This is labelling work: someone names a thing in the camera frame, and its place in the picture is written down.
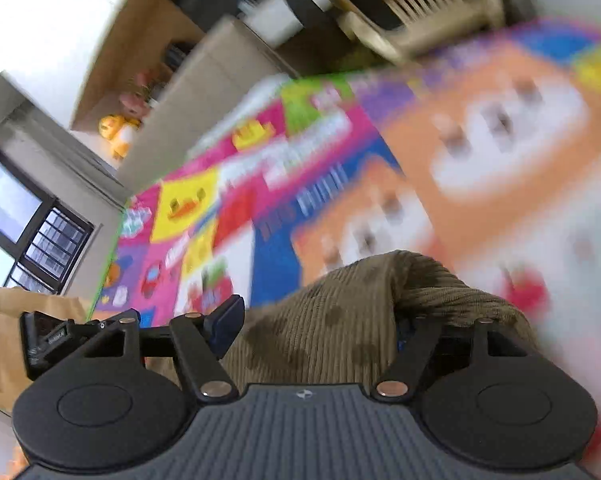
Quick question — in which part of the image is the yellow duck plush toy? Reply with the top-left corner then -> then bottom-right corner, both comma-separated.
98,114 -> 140,160

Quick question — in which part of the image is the pink bunny plush toy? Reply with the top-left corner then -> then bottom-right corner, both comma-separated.
119,70 -> 154,119

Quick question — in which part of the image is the white desk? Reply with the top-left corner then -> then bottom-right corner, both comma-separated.
238,0 -> 303,49

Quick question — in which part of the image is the beige mesh office chair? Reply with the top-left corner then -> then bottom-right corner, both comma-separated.
280,0 -> 537,66

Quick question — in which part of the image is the brown polka dot corduroy garment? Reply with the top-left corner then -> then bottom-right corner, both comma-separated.
144,249 -> 542,396

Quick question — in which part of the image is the brown paper bag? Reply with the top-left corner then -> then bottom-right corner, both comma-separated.
0,287 -> 90,414

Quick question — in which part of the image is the colourful cartoon play mat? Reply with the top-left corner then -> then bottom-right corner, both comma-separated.
93,21 -> 601,478

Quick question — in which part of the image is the white bed sheet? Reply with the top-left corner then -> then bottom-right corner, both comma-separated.
186,73 -> 292,159

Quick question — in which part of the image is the beige upholstered headboard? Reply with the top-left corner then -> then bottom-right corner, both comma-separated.
116,16 -> 297,194

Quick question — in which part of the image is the black framed window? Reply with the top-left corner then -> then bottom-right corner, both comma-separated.
0,151 -> 93,295

